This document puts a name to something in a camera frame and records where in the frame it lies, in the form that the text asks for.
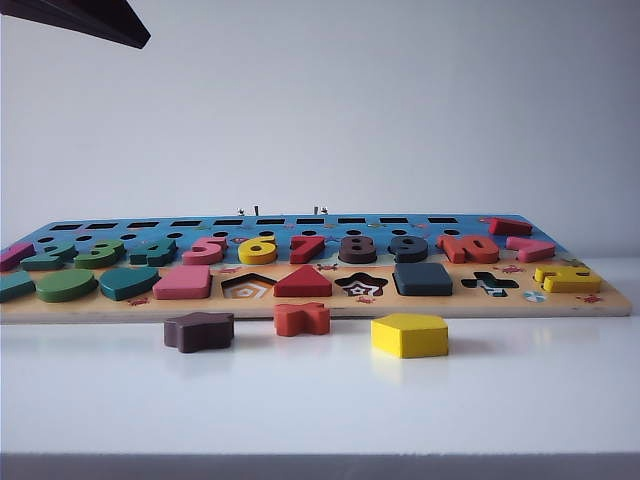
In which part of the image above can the yellow number six block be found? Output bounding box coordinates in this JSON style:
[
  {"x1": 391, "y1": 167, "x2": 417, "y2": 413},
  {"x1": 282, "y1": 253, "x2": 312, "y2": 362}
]
[{"x1": 237, "y1": 234, "x2": 278, "y2": 266}]

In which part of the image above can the teal heart block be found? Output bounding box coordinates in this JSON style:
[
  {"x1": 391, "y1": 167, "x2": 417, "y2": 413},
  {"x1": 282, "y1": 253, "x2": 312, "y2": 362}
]
[{"x1": 98, "y1": 266, "x2": 161, "y2": 302}]

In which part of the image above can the pink quadrilateral block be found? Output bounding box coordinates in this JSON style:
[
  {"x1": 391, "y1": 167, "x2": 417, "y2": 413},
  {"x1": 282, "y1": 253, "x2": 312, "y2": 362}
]
[{"x1": 152, "y1": 264, "x2": 212, "y2": 301}]

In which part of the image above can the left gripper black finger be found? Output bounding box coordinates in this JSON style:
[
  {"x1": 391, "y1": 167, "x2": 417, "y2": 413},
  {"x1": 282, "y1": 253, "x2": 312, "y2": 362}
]
[{"x1": 0, "y1": 0, "x2": 152, "y2": 50}]

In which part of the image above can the slate number nine block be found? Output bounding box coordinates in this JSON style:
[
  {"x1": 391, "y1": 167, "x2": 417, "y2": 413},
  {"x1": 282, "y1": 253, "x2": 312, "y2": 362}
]
[{"x1": 391, "y1": 234, "x2": 430, "y2": 265}]

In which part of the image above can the red number seven block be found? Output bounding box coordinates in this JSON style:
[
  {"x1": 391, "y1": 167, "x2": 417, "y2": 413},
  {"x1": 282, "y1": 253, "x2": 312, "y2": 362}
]
[{"x1": 289, "y1": 234, "x2": 329, "y2": 265}]

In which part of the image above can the pink number one block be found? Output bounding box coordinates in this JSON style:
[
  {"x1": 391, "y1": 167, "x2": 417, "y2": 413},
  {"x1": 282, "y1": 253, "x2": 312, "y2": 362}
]
[{"x1": 0, "y1": 242, "x2": 36, "y2": 273}]

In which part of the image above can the colourful wooden puzzle board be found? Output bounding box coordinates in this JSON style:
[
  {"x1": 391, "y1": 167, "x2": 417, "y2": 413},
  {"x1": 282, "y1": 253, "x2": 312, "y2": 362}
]
[{"x1": 0, "y1": 214, "x2": 632, "y2": 324}]

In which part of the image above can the yellow pentagon block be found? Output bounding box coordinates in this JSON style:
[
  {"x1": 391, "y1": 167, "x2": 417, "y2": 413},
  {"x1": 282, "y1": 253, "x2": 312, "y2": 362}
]
[{"x1": 370, "y1": 313, "x2": 450, "y2": 360}]

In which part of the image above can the orange number ten block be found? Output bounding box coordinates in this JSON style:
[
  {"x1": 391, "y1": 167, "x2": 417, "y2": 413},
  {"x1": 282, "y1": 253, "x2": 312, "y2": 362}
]
[{"x1": 437, "y1": 233, "x2": 501, "y2": 265}]

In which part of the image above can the teal flat shape block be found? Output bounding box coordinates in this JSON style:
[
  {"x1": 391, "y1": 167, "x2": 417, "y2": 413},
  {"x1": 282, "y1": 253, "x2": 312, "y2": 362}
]
[{"x1": 0, "y1": 271, "x2": 37, "y2": 305}]

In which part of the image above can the teal number four block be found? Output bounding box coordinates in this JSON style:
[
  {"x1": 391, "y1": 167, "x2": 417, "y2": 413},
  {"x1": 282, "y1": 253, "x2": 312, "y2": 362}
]
[{"x1": 128, "y1": 238, "x2": 179, "y2": 268}]

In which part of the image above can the green number three block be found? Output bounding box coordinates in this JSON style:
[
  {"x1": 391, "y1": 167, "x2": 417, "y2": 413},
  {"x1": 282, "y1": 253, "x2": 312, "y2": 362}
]
[{"x1": 74, "y1": 238, "x2": 127, "y2": 270}]

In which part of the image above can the dark slate square block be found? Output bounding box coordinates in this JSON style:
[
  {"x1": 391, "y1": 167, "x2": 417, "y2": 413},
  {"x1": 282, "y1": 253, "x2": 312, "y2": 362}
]
[{"x1": 392, "y1": 262, "x2": 454, "y2": 296}]

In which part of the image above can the pink number five block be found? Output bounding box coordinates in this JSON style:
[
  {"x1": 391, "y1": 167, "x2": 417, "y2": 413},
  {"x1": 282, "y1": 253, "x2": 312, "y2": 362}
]
[{"x1": 182, "y1": 234, "x2": 229, "y2": 266}]

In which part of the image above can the green oval block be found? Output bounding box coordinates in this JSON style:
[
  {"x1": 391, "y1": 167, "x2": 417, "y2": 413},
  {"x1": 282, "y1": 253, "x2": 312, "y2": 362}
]
[{"x1": 35, "y1": 268, "x2": 99, "y2": 304}]

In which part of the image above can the red triangle block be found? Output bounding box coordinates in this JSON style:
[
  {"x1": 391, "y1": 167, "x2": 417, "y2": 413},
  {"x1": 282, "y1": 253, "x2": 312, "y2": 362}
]
[{"x1": 273, "y1": 264, "x2": 334, "y2": 298}]

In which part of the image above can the brown number eight block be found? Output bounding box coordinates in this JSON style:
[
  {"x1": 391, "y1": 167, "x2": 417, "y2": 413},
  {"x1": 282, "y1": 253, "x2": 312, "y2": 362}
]
[{"x1": 337, "y1": 234, "x2": 379, "y2": 265}]

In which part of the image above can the teal-green number two block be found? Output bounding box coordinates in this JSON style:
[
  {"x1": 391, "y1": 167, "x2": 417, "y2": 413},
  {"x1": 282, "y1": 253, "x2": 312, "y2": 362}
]
[{"x1": 20, "y1": 240, "x2": 79, "y2": 272}]

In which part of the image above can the red symbol block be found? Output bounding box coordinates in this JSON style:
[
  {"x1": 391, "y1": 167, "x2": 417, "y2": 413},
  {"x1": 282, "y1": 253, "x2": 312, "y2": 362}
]
[{"x1": 488, "y1": 217, "x2": 534, "y2": 236}]

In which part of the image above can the orange cross block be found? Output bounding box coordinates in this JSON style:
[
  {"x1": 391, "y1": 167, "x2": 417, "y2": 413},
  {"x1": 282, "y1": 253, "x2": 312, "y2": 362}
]
[{"x1": 273, "y1": 301, "x2": 332, "y2": 337}]

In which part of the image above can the brown star block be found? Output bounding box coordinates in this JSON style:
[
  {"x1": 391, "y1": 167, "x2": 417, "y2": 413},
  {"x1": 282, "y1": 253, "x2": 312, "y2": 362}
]
[{"x1": 163, "y1": 310, "x2": 236, "y2": 355}]

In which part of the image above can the yellow symbol block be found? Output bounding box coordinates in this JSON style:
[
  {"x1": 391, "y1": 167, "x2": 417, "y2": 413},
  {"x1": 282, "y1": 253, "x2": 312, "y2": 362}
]
[{"x1": 533, "y1": 266, "x2": 603, "y2": 295}]

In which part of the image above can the pink angle symbol block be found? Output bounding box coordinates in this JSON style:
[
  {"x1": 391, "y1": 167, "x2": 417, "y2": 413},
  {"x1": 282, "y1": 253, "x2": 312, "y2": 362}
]
[{"x1": 504, "y1": 237, "x2": 557, "y2": 264}]

